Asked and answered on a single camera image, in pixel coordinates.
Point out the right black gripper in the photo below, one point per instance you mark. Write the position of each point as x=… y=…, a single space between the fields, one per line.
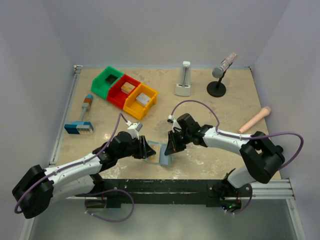
x=176 y=139

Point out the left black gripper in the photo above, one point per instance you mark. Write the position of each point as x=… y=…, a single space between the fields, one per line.
x=141 y=147

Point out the green card holder wallet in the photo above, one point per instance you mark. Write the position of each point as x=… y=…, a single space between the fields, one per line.
x=159 y=158

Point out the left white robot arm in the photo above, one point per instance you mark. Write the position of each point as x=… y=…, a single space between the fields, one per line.
x=36 y=189

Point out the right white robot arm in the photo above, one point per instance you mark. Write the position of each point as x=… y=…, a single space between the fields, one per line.
x=262 y=159

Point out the card stack in yellow bin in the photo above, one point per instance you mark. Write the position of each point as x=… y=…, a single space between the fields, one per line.
x=143 y=99

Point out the card stack in red bin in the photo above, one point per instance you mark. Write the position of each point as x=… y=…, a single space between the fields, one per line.
x=127 y=88

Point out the yellow plastic bin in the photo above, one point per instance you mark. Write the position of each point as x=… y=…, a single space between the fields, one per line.
x=136 y=110

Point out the white metronome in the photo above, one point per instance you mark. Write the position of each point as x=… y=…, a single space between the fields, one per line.
x=183 y=86

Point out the red plastic bin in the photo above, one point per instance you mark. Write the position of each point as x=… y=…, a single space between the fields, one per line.
x=116 y=95

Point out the black microphone stand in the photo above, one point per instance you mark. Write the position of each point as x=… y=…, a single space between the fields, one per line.
x=216 y=88

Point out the toy block hammer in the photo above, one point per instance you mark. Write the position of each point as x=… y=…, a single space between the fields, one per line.
x=81 y=127

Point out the black item in green bin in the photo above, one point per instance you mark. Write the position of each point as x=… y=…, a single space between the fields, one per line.
x=111 y=79

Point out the grey glitter microphone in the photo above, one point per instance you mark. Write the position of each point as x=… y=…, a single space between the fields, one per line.
x=223 y=65

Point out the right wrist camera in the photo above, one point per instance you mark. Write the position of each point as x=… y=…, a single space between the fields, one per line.
x=175 y=127

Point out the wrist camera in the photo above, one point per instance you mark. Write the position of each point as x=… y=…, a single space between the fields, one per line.
x=175 y=127
x=134 y=128

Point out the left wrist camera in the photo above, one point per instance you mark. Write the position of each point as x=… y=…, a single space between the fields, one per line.
x=134 y=128

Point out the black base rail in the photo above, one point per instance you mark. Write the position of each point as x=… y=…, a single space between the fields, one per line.
x=208 y=192

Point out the aluminium frame rail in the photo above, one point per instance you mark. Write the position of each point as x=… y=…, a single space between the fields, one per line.
x=28 y=224

